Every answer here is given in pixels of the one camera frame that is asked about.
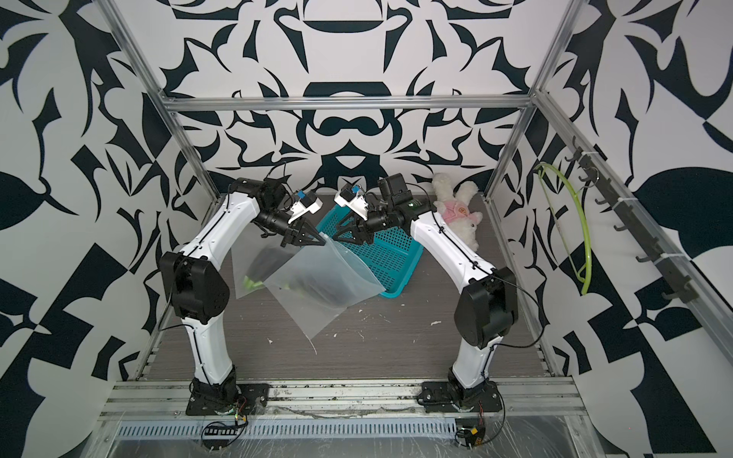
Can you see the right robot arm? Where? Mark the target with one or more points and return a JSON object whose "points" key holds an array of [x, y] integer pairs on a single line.
{"points": [[488, 304]]}

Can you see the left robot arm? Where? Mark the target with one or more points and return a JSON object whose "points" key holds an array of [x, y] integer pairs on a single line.
{"points": [[195, 289]]}

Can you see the white plush toy pink shirt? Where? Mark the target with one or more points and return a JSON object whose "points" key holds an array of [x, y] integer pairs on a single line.
{"points": [[453, 206]]}

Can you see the green tube hoop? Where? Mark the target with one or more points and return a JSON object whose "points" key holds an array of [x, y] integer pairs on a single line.
{"points": [[583, 274]]}

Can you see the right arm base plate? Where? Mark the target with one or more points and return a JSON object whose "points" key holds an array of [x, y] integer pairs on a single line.
{"points": [[449, 396]]}

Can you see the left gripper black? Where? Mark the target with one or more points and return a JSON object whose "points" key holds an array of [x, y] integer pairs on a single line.
{"points": [[308, 237]]}

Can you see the teal plastic basket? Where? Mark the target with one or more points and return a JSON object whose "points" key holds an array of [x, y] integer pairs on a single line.
{"points": [[392, 258]]}

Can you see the black hook rail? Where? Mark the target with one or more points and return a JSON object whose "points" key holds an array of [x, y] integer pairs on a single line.
{"points": [[635, 219]]}

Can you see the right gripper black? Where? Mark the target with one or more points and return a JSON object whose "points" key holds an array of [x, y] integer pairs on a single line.
{"points": [[360, 230]]}

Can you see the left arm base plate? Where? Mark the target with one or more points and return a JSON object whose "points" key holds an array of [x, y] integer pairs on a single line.
{"points": [[249, 398]]}

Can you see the translucent zip bag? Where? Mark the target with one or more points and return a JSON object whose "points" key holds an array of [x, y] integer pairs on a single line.
{"points": [[344, 270], [247, 246]]}

